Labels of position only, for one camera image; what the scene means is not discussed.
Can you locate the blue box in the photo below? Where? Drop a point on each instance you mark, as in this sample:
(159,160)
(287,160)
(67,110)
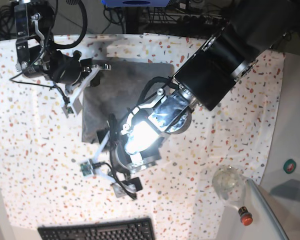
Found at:
(138,3)

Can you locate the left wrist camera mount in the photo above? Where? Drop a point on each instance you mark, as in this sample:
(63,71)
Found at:
(106,170)

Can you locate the grey t-shirt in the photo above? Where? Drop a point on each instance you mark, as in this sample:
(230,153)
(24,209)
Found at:
(118,90)

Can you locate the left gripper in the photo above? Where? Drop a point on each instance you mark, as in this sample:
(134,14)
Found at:
(107,140)

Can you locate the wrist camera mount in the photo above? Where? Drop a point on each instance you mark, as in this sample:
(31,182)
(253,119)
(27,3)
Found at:
(70,93)
(106,170)

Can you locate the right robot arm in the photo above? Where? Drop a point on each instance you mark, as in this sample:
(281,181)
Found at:
(38,54)

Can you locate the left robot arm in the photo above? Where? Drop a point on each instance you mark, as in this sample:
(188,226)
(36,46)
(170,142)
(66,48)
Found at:
(165,105)

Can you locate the green tape roll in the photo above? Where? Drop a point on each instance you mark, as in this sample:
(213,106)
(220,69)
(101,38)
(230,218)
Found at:
(289,166)

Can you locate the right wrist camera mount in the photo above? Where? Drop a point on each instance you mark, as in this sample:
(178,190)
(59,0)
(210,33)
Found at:
(70,93)

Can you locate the black keyboard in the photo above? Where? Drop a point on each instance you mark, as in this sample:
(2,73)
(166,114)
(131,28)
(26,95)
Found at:
(125,229)

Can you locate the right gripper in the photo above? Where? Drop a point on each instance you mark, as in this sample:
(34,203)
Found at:
(67,69)

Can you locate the clear bottle with red cap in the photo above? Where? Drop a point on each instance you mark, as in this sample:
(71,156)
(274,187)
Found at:
(230,188)

